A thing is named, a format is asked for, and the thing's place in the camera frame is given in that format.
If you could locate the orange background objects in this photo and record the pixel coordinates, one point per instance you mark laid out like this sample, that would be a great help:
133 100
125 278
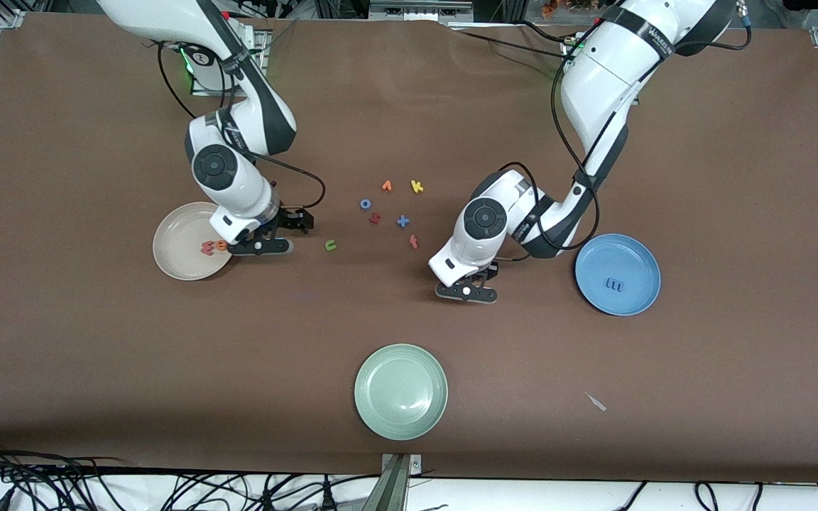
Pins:
549 8

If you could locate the yellow letter k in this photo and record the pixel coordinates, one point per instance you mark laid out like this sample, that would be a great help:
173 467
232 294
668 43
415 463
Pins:
415 187

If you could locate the metal camera stand bracket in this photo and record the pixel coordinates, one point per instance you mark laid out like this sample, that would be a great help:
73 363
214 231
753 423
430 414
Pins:
398 490

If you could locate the grey metal box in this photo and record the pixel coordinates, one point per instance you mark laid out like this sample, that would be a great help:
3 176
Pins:
416 11

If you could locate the blue letter m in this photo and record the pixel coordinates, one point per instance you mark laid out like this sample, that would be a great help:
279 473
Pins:
615 290

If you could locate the blue plate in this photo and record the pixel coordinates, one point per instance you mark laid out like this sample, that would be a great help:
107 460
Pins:
636 262

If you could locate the small white paper scrap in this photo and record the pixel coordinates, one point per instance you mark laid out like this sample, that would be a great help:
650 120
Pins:
597 403

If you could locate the pink letter w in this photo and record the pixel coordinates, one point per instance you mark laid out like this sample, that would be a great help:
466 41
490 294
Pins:
206 248

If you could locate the green plate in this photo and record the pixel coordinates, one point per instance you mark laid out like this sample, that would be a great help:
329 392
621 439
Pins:
400 392

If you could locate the black metal frame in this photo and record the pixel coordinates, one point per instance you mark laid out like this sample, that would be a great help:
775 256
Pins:
341 8

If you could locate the beige brown plate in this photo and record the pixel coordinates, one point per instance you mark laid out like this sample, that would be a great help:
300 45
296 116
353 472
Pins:
182 248

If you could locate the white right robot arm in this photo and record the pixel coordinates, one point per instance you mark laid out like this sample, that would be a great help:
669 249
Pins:
214 165

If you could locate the brown table cover mat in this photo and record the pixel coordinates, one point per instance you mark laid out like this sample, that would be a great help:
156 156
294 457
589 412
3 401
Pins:
96 355

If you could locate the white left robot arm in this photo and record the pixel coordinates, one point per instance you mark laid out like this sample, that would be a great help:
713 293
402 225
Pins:
483 218

